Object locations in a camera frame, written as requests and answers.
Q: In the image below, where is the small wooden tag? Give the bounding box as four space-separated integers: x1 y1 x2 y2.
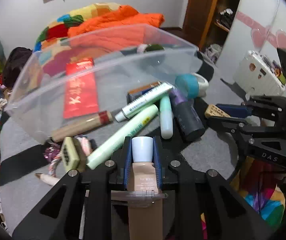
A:
204 104 231 118

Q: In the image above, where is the pastel braided rope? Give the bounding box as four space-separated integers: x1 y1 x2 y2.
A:
35 134 94 186

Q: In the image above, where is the dark purple spray bottle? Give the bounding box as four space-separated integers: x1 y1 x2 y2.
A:
169 88 205 141

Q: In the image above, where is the blue tape roll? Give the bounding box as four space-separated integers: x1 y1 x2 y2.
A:
175 73 209 99

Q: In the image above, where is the magenta plastic charm keychain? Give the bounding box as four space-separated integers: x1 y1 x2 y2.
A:
43 146 60 163

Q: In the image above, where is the beige foundation tube white cap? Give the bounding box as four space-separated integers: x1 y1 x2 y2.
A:
128 137 163 239

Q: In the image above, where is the mint white small bottle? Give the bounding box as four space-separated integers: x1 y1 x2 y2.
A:
160 95 173 139

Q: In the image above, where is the pale green long tube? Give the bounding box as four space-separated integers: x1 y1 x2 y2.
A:
87 104 159 170

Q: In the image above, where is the white suitcase with stickers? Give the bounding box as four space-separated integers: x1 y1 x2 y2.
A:
233 50 285 96

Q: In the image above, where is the grey black blanket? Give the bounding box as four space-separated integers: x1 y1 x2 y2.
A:
0 56 243 235

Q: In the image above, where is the white green ointment tube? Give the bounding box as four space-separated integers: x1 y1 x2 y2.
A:
115 82 174 122

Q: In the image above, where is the brown cardboard tube red band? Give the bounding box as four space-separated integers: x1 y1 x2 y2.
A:
50 111 113 142

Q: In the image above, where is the blue orange small box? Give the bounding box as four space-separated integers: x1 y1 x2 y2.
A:
126 81 161 103

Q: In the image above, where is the red envelope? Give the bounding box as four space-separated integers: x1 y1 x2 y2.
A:
63 57 99 119

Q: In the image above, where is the green round bottle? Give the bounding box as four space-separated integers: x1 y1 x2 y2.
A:
136 44 164 54

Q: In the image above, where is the wooden wardrobe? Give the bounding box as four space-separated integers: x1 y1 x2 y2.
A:
182 0 245 51

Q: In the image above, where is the clear plastic storage bin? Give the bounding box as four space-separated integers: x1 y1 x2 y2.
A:
5 24 198 143

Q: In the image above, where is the orange blanket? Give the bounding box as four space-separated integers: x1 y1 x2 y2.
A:
68 5 165 37

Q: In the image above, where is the dark clothes pile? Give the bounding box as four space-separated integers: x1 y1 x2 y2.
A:
2 47 33 88

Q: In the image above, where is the colorful patchwork quilt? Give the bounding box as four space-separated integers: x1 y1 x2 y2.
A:
34 2 120 51

